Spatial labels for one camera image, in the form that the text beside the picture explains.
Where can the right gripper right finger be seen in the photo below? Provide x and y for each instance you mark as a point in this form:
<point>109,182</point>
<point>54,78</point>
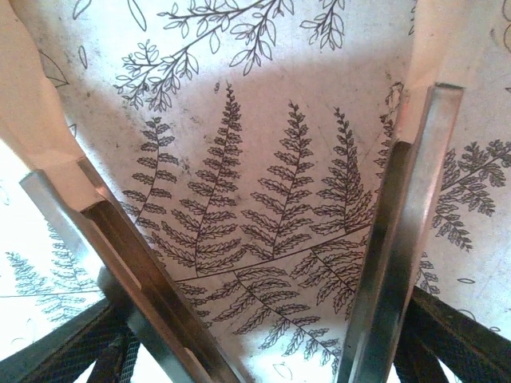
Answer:
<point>403,199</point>

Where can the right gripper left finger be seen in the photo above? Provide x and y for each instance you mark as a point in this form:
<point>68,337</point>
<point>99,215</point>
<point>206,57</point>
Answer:
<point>139,279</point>

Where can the fern print tablecloth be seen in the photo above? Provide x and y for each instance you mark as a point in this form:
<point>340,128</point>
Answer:
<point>259,159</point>

